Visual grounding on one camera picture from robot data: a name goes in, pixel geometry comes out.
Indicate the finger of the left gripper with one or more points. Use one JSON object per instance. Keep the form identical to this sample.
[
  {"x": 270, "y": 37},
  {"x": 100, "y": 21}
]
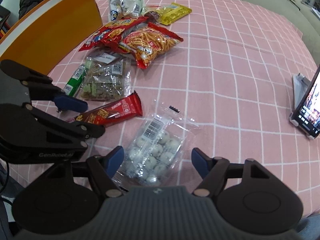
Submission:
[
  {"x": 77, "y": 130},
  {"x": 21, "y": 85}
]

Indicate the red chocolate bar wrapper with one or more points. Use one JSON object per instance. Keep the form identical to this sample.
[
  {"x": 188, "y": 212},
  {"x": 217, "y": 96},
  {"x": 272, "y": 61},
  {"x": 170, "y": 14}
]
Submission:
[{"x": 114, "y": 112}]

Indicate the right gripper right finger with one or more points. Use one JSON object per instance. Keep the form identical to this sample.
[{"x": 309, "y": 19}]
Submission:
[{"x": 212, "y": 171}]

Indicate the orange cardboard box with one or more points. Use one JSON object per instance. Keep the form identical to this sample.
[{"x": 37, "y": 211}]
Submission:
[{"x": 47, "y": 33}]

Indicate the green sausage stick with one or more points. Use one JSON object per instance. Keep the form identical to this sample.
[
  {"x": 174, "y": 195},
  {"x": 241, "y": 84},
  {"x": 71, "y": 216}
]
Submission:
[{"x": 74, "y": 83}]

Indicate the red cartoon snack bag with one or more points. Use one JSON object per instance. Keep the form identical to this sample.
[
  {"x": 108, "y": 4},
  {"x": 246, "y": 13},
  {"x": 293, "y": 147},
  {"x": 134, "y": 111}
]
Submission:
[{"x": 112, "y": 33}]

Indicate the yellow snack packet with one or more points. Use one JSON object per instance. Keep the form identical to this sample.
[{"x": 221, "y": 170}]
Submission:
[{"x": 166, "y": 14}]

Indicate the white phone stand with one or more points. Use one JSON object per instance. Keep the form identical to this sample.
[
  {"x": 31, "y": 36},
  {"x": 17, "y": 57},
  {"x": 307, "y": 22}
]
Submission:
[{"x": 300, "y": 86}]

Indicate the smartphone on stand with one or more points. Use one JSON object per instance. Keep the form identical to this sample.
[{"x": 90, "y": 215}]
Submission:
[{"x": 306, "y": 115}]

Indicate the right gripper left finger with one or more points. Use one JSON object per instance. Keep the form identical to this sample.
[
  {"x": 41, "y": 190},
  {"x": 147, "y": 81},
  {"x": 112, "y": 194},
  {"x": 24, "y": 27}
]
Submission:
[{"x": 101, "y": 170}]

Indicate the clear bag of green snacks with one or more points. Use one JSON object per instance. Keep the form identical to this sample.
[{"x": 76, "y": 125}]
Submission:
[{"x": 107, "y": 77}]

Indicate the clear bag of white balls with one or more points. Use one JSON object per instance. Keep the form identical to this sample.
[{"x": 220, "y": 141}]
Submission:
[{"x": 156, "y": 148}]

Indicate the pink checkered tablecloth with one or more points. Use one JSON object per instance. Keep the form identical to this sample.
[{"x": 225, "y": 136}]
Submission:
[{"x": 233, "y": 75}]

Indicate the white blue snack bag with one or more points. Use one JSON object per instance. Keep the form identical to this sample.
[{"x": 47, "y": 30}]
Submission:
[{"x": 119, "y": 9}]

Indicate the red Mimi stick snack bag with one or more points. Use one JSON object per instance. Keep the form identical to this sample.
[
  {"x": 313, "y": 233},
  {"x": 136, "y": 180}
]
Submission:
[{"x": 147, "y": 43}]

